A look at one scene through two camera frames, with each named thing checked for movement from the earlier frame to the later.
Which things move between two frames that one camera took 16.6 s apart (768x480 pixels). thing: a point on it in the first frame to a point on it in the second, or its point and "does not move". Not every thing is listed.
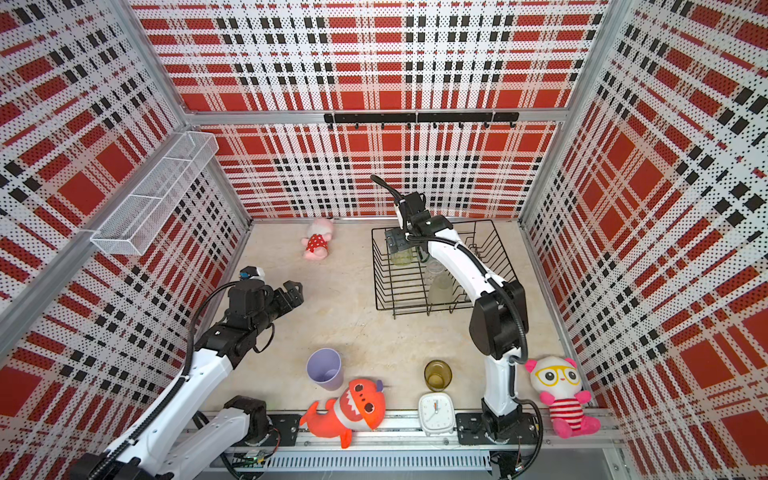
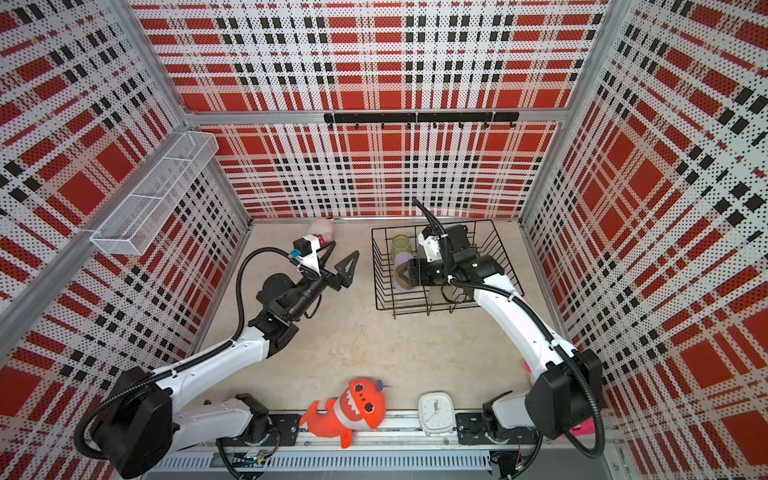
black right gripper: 395,239 to 418,272
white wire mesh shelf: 138,217 does not move
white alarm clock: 436,411 does not move
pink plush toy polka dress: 319,234 does not move
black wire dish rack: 406,284 does not move
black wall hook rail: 434,118 does not move
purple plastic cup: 324,366 to 399,259
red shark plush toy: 360,406 does not move
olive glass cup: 437,375 to 403,275
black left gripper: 296,297 to 342,277
